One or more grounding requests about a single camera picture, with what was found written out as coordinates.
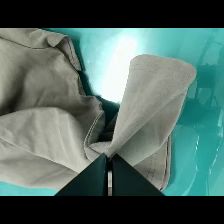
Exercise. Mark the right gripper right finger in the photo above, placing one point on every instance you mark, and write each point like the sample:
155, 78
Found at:
130, 180

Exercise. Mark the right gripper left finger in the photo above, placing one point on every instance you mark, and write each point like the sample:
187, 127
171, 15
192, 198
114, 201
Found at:
93, 180

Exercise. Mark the brown shirt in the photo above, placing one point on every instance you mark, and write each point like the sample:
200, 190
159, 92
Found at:
43, 110

